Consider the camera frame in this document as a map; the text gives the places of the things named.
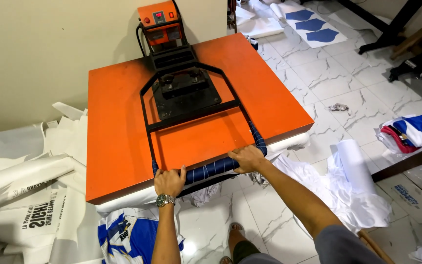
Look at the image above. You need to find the person's left hand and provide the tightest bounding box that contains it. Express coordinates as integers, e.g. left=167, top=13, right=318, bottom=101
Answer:
left=154, top=165, right=187, bottom=198

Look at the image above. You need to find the person's right hand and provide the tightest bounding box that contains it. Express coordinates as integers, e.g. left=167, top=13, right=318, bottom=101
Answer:
left=227, top=145, right=269, bottom=174

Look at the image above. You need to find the black press handle blue grip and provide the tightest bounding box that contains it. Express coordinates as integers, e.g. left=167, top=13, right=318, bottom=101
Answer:
left=139, top=62, right=268, bottom=186

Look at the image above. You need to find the silver wristwatch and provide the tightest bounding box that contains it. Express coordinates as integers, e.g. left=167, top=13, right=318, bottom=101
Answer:
left=156, top=194, right=177, bottom=208

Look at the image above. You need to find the blue white jersey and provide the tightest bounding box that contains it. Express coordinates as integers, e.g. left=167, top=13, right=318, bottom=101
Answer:
left=97, top=208, right=185, bottom=264

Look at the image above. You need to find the orange heat press platen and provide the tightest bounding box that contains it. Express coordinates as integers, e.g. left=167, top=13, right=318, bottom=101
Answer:
left=86, top=33, right=315, bottom=205

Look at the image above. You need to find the person's leg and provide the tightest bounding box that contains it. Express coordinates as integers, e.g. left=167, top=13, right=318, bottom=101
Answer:
left=218, top=221, right=283, bottom=264

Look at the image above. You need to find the white paper roll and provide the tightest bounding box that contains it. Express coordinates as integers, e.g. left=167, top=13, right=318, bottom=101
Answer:
left=336, top=139, right=377, bottom=196

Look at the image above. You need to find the grey shirt sleeve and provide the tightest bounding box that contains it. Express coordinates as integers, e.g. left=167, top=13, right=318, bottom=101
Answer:
left=314, top=224, right=388, bottom=264

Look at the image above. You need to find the heap of white paper sheets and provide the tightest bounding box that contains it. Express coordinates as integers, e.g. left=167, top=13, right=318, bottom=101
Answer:
left=235, top=0, right=285, bottom=39

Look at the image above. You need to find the white sheet with blue shapes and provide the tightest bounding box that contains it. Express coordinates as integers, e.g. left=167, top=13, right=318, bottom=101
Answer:
left=278, top=3, right=348, bottom=49

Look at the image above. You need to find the heap of white printed sheets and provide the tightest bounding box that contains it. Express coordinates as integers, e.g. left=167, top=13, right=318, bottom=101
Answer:
left=0, top=102, right=103, bottom=264

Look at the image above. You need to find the wooden stick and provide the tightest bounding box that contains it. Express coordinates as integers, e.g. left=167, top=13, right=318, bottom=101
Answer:
left=358, top=229, right=395, bottom=264

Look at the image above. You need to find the orange heat press control box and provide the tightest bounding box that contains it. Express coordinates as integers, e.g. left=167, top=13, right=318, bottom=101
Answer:
left=137, top=0, right=184, bottom=47

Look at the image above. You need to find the dark wooden table edge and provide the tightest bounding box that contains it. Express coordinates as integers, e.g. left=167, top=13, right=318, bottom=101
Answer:
left=371, top=141, right=422, bottom=183

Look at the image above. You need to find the pile of folded jerseys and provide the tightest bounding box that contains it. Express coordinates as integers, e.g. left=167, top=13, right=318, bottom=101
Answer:
left=376, top=114, right=422, bottom=155

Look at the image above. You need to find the clear plastic bag blue label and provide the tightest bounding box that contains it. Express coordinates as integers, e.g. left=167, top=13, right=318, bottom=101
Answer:
left=377, top=161, right=422, bottom=224

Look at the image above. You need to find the black metal stand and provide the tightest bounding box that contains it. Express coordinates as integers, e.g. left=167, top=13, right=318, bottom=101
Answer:
left=337, top=0, right=422, bottom=55

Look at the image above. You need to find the black press head bracket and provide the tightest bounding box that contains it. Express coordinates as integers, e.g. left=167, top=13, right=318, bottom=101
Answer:
left=149, top=44, right=223, bottom=121

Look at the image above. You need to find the black power cable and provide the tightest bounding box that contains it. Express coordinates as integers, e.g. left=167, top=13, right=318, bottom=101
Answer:
left=136, top=23, right=148, bottom=58

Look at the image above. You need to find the brown wooden frame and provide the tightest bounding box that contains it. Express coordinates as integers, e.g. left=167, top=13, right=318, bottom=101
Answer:
left=390, top=13, right=422, bottom=60

